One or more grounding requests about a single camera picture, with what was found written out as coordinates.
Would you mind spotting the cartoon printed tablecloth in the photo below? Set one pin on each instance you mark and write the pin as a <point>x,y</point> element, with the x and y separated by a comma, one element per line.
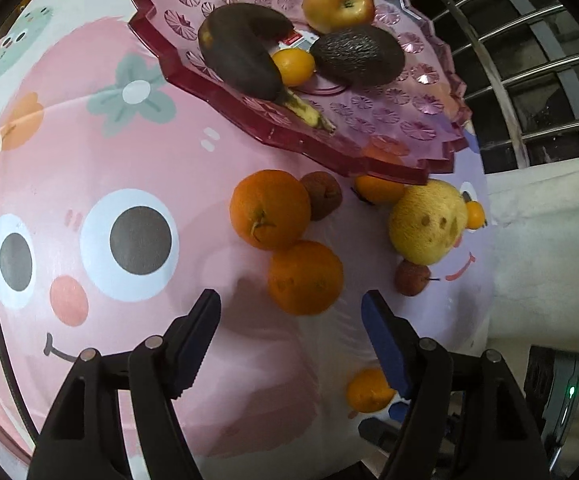
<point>115,187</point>

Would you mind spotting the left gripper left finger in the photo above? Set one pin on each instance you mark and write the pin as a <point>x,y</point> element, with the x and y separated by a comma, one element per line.
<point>160,369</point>

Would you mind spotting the small mandarin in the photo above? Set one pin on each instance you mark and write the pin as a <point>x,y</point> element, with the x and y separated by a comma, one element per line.
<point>369,392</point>

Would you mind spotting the yellow red apple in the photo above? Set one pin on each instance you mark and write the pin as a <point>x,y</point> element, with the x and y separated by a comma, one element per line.
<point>329,15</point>

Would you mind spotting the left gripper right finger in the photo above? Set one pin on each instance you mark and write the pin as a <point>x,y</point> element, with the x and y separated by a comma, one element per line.
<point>496,437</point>

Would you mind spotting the brown shrivelled fruit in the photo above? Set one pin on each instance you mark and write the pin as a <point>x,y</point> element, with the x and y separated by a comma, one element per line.
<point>324,193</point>

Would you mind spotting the yellow spotted pear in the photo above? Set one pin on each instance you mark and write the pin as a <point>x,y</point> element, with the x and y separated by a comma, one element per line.
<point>427,221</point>

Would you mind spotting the dark avocado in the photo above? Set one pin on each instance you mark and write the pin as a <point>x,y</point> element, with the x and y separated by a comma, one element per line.
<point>364,55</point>

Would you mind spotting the small red lychee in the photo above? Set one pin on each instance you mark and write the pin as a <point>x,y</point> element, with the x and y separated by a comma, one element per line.
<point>411,278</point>

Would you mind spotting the large orange with stem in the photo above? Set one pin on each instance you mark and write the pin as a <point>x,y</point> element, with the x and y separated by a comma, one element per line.
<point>270,209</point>

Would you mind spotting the pink plastic fruit tray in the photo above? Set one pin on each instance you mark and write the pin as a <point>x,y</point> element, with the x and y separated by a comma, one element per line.
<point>404,131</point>

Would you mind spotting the metal window grille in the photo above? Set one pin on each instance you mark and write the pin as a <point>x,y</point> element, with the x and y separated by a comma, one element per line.
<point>520,62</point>

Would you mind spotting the overripe dark banana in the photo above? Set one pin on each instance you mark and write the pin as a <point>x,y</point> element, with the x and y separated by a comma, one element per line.
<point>234,41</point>

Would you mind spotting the tiny orange behind pear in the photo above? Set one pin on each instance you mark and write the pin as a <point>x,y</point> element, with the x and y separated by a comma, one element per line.
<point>476,216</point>

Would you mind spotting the small orange kumquat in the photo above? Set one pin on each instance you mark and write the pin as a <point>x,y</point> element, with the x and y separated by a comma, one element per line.
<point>296,66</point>

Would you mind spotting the orange under tray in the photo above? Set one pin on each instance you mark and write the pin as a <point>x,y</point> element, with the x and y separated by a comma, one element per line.
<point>378,192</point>

